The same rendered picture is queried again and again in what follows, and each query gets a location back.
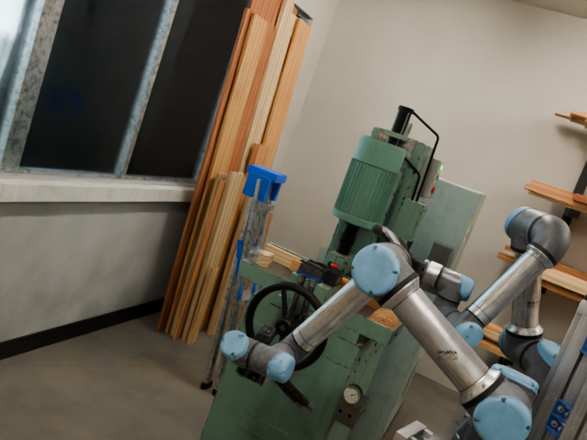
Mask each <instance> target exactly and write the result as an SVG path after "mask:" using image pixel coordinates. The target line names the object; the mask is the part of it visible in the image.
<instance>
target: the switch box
mask: <svg viewBox="0 0 587 440"><path fill-rule="evenodd" d="M429 160H430V156H426V158H425V162H424V164H423V167H422V168H421V171H420V175H421V178H420V181H419V185H418V189H417V192H416V196H417V195H418V191H419V188H420V185H421V183H422V181H423V178H424V175H425V171H426V168H427V165H428V162H429ZM441 165H442V166H444V162H442V161H440V160H438V159H435V158H432V163H431V166H430V168H429V171H428V173H427V176H426V178H425V183H424V186H423V188H422V191H421V194H420V197H423V198H425V199H430V198H431V196H432V193H431V191H432V188H433V187H435V185H436V183H437V180H436V177H437V175H440V172H441V170H442V169H441V170H440V167H441ZM435 181H436V182H435ZM430 194H431V195H430ZM429 195H430V196H429Z"/></svg>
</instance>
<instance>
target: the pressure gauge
mask: <svg viewBox="0 0 587 440"><path fill-rule="evenodd" d="M351 395H352V396H351ZM342 396H343V399H344V400H345V402H347V406H349V407H351V406H352V405H355V404H358V403H359V402H360V400H361V399H362V398H363V391H362V389H361V387H360V386H358V385H357V384H354V383H352V384H349V385H348V386H347V387H346V388H345V389H344V390H343V392H342Z"/></svg>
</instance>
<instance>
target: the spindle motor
mask: <svg viewBox="0 0 587 440"><path fill-rule="evenodd" d="M405 155H406V150H405V149H403V148H400V147H398V146H395V145H392V144H389V143H388V142H385V141H380V140H378V139H376V138H373V137H370V136H368V135H364V134H362V135H361V136H360V138H359V140H358V142H357V145H356V149H355V152H354V154H353V156H352V158H353V159H351V162H350V164H349V168H348V171H347V173H346V175H345V178H344V180H343V183H342V186H341V189H340V192H339V194H338V197H337V199H336V202H335V206H334V208H333V210H332V214H333V215H334V216H336V217H337V218H339V219H341V220H342V221H344V222H346V223H350V224H352V225H354V226H357V227H360V228H363V229H366V230H372V226H373V225H374V224H375V223H380V220H381V218H382V215H383V212H384V209H385V207H386V204H387V202H388V200H389V197H390V193H391V191H392V189H393V186H394V184H395V181H396V179H397V174H398V173H399V170H400V168H401V166H402V164H403V161H404V158H405Z"/></svg>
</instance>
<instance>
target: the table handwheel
mask: <svg viewBox="0 0 587 440"><path fill-rule="evenodd" d="M276 291H281V299H282V318H281V319H279V320H277V321H276V323H275V328H276V335H279V336H281V337H287V336H288V335H289V334H290V333H291V332H292V331H293V330H295V329H296V327H297V325H298V318H299V317H300V316H299V314H297V315H295V316H293V317H290V316H288V315H287V291H292V292H297V293H298V294H299V295H301V296H303V297H304V298H305V299H306V300H307V301H308V302H309V303H310V304H311V305H312V307H313V308H314V310H315V311H316V310H318V309H319V308H320V307H321V306H322V304H321V302H320V301H319V300H318V299H317V297H316V296H315V295H314V294H313V293H312V292H310V291H309V290H308V289H307V288H306V287H304V286H302V285H299V284H296V283H293V282H287V281H280V282H275V283H271V284H270V285H266V286H265V287H263V288H262V289H260V290H259V291H258V292H257V293H256V294H255V295H254V296H253V298H252V300H251V301H250V303H249V306H248V307H247V310H246V314H245V333H246V336H247V337H249V338H252V339H253V338H254V337H255V333H254V329H253V318H254V314H255V311H256V308H257V306H258V304H259V302H260V301H261V300H262V299H263V298H264V297H265V296H266V295H268V294H269V293H271V292H276ZM327 342H328V338H326V339H325V340H324V341H323V342H322V343H320V344H319V345H318V346H317V347H316V348H315V349H314V351H313V352H312V353H311V354H310V355H309V356H308V357H306V358H305V359H304V360H303V361H301V362H299V363H297V364H295V366H294V370H293V371H299V370H302V369H304V368H307V367H309V366H310V365H312V364H313V363H315V362H316V361H317V360H318V359H319V357H320V356H321V354H322V353H323V351H324V349H325V347H326V345H327Z"/></svg>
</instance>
